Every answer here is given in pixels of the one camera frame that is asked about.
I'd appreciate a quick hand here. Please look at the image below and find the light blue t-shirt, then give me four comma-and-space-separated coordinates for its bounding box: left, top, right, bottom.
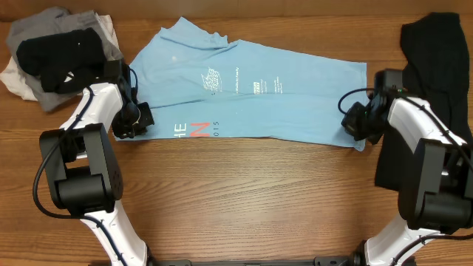
131, 18, 367, 151

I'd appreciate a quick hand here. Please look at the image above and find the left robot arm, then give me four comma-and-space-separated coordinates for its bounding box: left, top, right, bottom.
33, 60, 157, 266

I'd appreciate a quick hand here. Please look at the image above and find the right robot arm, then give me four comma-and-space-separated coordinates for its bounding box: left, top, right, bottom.
341, 69, 472, 265

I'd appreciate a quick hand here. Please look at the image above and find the black garment at right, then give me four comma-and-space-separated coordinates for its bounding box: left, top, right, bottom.
375, 13, 472, 191

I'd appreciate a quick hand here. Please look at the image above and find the grey folded garment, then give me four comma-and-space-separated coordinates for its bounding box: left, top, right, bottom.
6, 7, 123, 112

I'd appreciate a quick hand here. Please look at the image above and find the white folded garment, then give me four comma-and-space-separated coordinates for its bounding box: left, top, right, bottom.
1, 14, 120, 101

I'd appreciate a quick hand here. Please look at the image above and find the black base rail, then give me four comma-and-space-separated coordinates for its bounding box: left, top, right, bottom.
148, 253, 367, 266

